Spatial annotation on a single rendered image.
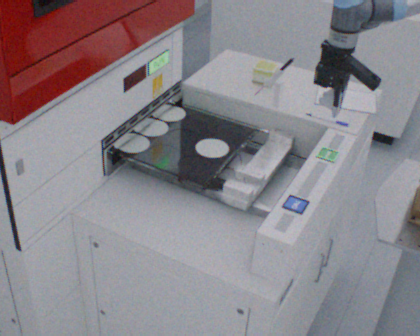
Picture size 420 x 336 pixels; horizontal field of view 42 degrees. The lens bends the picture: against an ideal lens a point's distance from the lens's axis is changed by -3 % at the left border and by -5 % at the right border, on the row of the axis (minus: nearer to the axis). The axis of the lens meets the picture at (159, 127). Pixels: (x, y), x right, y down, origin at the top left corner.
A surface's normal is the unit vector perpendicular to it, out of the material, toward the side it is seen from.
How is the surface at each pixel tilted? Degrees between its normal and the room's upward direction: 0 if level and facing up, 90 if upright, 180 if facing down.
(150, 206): 0
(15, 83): 90
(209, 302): 90
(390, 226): 0
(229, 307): 90
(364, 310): 0
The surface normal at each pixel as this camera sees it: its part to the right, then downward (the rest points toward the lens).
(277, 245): -0.54, 0.44
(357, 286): 0.00, -0.85
